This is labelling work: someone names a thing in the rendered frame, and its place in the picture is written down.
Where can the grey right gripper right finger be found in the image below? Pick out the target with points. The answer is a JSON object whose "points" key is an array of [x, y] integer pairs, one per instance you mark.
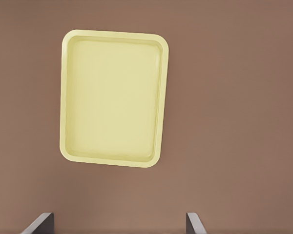
{"points": [[194, 224]]}

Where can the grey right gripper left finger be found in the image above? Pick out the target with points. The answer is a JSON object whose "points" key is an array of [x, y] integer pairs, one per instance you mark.
{"points": [[42, 224]]}

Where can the pale yellow rectangular tray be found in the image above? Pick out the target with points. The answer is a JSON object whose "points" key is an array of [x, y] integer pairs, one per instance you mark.
{"points": [[113, 97]]}

